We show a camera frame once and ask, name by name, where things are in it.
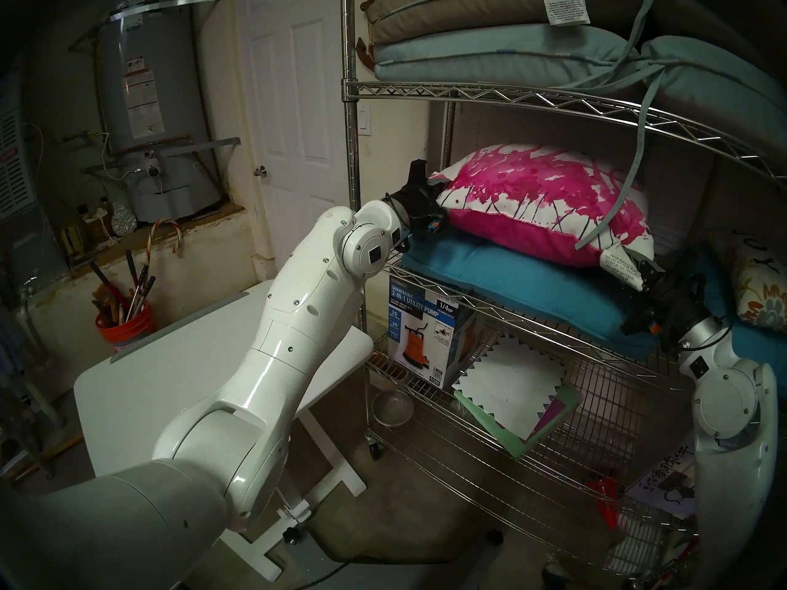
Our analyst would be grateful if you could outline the white folding table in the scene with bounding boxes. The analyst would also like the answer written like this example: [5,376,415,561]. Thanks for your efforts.
[74,280,376,583]

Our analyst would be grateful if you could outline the white paper with zigzag edge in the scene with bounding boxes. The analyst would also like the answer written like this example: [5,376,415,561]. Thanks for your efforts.
[452,336,566,442]

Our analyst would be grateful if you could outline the floral print throw pillow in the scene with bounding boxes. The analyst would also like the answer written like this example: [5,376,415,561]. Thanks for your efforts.
[729,229,787,331]

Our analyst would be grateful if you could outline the green paper folder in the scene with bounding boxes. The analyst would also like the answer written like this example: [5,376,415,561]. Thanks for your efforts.
[454,383,582,459]

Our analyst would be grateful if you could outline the white panel door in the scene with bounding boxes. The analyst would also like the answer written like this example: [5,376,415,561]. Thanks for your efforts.
[237,0,357,270]

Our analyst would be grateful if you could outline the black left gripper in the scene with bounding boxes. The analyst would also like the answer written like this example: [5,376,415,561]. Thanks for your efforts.
[385,159,453,240]

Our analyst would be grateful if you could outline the purple paper sheet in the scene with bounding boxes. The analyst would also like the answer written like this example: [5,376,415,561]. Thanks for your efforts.
[526,398,572,442]

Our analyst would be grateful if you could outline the light blue seat cushion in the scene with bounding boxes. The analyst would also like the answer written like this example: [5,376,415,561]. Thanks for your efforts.
[372,25,643,82]

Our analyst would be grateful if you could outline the crumpled silver foil duct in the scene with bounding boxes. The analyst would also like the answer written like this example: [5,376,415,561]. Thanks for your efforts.
[111,202,139,236]

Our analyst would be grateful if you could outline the chrome wire shelf rack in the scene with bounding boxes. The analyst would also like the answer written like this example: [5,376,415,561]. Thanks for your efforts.
[340,0,787,590]

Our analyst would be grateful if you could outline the light blue cushion with ties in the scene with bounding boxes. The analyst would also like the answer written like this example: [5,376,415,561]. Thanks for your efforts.
[575,0,787,251]

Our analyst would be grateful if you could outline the clear glass bowl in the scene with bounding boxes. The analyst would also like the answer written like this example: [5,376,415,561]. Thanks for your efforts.
[371,389,416,428]

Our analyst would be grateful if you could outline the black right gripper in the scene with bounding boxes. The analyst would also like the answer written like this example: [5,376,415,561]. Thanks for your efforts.
[621,256,714,351]

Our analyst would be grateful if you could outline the pink flamingo throw cushion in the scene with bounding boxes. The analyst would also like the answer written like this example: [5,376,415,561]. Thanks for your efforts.
[429,143,655,291]

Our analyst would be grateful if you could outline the printed box with Chinese characters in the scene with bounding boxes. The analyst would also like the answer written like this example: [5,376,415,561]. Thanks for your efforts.
[624,435,702,519]

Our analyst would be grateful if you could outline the red yellow wire loop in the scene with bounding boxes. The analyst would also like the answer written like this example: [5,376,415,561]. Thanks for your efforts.
[148,219,183,254]

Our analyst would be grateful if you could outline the grey water heater tank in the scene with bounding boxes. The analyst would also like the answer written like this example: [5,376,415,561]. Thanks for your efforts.
[95,0,225,224]

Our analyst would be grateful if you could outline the tan seat cushion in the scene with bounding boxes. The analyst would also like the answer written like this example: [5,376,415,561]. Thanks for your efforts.
[368,0,652,45]
[652,0,787,67]

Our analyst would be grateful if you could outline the grey furnace cabinet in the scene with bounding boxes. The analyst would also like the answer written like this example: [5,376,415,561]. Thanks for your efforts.
[0,85,68,294]

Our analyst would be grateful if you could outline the red plastic item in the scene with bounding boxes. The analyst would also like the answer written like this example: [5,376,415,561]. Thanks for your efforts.
[587,475,619,531]

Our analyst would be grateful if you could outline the utility pump cardboard box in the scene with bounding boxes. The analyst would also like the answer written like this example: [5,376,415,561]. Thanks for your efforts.
[387,274,477,391]

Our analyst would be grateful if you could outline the orange plastic bucket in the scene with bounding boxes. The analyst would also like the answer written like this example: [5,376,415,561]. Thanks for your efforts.
[95,300,156,353]

